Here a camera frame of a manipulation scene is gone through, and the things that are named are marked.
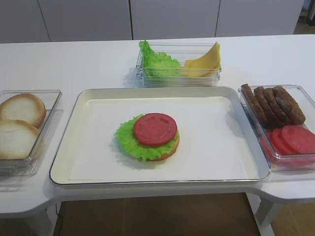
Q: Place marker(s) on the brown meat patty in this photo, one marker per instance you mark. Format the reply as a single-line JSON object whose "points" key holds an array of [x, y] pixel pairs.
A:
{"points": [[272, 120], [276, 108], [289, 105], [253, 102]]}

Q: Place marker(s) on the green lettuce leaf on bun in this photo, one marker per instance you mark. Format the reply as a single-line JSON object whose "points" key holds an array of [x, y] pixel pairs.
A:
{"points": [[128, 142]]}

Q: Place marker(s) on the clear bin lettuce and cheese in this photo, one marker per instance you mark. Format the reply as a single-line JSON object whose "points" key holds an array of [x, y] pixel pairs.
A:
{"points": [[181, 52]]}

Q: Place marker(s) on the green lettuce in bin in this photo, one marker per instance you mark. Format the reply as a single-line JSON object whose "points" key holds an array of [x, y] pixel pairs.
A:
{"points": [[158, 64]]}

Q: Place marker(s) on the yellow cheese slices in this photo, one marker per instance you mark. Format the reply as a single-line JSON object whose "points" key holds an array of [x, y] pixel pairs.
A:
{"points": [[204, 66]]}

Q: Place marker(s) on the red tomato slice on burger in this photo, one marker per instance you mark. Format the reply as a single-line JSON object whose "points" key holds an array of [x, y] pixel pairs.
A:
{"points": [[155, 129]]}

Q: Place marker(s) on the bottom burger bun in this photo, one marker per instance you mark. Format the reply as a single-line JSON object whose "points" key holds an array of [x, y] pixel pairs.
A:
{"points": [[165, 155]]}

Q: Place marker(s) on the white rectangular serving tray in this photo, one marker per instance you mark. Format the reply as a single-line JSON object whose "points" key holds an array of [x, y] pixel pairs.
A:
{"points": [[217, 142]]}

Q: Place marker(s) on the rear red tomato slice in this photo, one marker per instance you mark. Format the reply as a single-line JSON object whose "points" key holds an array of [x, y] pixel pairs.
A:
{"points": [[268, 146]]}

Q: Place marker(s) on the middle red tomato slice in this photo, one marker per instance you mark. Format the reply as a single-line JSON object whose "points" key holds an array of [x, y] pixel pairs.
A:
{"points": [[278, 142]]}

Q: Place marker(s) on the clear bin patties and tomatoes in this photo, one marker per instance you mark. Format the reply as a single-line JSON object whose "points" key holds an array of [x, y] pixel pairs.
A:
{"points": [[286, 162]]}

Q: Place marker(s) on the clear bin with buns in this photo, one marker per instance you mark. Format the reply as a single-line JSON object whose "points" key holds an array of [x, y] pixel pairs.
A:
{"points": [[29, 165]]}

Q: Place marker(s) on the rear white bun half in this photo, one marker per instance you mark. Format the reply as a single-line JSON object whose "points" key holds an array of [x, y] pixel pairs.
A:
{"points": [[26, 107]]}

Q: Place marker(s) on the white bun half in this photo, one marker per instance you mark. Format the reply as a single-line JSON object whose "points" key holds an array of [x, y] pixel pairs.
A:
{"points": [[17, 139], [26, 107]]}

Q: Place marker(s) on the front white bun half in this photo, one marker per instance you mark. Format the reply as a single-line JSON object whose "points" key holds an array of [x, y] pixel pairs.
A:
{"points": [[17, 139]]}

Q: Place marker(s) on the front red tomato slice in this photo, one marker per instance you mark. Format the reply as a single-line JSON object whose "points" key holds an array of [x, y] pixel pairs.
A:
{"points": [[299, 139]]}

